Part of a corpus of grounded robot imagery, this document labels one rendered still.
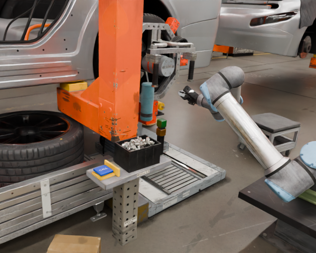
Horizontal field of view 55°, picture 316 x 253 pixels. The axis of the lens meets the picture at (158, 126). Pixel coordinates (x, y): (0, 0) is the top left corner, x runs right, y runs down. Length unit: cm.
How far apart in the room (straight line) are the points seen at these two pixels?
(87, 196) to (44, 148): 36
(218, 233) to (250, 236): 19
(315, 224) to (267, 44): 310
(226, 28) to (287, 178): 328
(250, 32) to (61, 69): 301
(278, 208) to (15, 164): 135
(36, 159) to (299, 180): 130
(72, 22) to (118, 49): 55
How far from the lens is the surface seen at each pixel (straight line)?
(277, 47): 445
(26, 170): 171
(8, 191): 157
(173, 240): 183
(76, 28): 201
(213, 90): 163
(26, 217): 168
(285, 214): 169
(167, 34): 226
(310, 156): 161
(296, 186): 160
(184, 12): 257
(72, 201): 176
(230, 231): 197
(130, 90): 160
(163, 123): 161
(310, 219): 172
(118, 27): 150
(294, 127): 296
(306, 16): 459
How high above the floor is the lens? 120
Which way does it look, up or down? 21 degrees down
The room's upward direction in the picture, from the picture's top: 4 degrees clockwise
